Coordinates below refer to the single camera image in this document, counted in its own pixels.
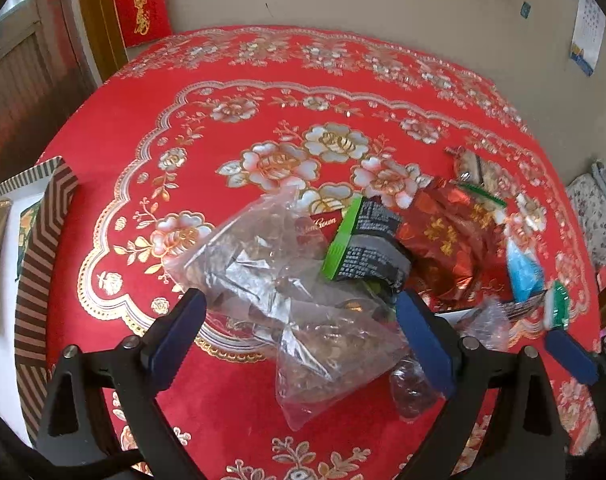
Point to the wall calendar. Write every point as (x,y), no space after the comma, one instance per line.
(588,30)

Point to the green sauce cup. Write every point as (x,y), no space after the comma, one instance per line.
(558,306)

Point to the small teal wall sticker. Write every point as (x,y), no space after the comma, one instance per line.
(524,9)

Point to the blue wrapped candy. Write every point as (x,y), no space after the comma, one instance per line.
(525,275)

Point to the red gold foil snack bag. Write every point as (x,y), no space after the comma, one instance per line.
(443,240)

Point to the black green snack packet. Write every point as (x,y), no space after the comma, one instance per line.
(373,245)

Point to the dark red snack packet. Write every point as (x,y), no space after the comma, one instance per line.
(323,225)

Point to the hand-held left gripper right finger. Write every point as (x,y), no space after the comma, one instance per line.
(428,342)

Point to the brown wrapped candy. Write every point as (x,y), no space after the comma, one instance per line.
(467,165)

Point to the red floral tablecloth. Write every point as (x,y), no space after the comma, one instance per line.
(193,110)

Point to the red gold wall hanging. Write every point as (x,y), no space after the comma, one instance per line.
(142,5)

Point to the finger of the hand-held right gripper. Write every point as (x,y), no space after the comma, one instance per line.
(570,359)

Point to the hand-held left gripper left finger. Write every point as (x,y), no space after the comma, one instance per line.
(179,332)

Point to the green edged snack packet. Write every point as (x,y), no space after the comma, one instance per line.
(483,196)

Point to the clear plastic candy bag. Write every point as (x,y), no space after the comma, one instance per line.
(293,320)

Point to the green printed packet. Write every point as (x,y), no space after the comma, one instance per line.
(29,230)

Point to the striped cardboard box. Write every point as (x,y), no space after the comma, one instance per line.
(43,240)

